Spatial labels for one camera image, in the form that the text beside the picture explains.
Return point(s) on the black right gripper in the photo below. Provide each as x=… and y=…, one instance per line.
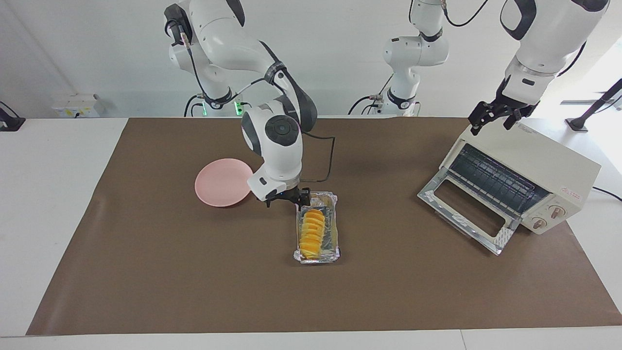
x=291, y=194

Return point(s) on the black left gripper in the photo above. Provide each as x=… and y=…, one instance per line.
x=505, y=104

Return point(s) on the golden sliced bread loaf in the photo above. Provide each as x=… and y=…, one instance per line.
x=312, y=233

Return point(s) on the aluminium foil tray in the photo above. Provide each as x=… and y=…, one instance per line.
x=335, y=243

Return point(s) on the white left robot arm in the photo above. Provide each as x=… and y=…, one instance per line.
x=554, y=34

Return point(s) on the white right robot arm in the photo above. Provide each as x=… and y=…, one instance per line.
x=277, y=131

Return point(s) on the cream toaster oven body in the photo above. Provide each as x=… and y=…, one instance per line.
x=549, y=165

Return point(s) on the glass oven door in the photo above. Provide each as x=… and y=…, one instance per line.
x=437, y=201

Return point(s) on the beige oven knob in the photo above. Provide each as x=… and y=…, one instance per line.
x=538, y=223
x=556, y=211

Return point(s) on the pink round plate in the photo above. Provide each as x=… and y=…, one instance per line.
x=218, y=184

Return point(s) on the tall black stand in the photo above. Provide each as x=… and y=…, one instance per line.
x=578, y=124

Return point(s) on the brown paper table mat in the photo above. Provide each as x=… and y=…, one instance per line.
x=194, y=282

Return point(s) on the small black stand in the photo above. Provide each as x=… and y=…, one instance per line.
x=9, y=121

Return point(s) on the white wall socket box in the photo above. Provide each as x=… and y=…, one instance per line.
x=73, y=107

